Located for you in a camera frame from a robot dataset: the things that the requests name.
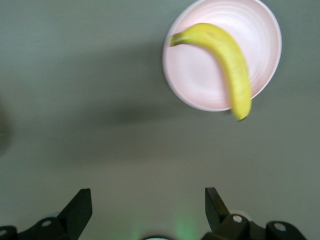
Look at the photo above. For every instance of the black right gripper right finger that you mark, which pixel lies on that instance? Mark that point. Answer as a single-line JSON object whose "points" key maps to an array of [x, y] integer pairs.
{"points": [[217, 215]]}

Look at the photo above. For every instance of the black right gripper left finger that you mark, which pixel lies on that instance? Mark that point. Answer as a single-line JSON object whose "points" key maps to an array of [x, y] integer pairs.
{"points": [[75, 215]]}

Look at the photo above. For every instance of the yellow banana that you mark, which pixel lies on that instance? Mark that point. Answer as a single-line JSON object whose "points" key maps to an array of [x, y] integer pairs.
{"points": [[232, 62]]}

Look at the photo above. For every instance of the pink round plate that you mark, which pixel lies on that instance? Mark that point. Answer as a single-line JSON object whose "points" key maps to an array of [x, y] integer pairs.
{"points": [[195, 75]]}

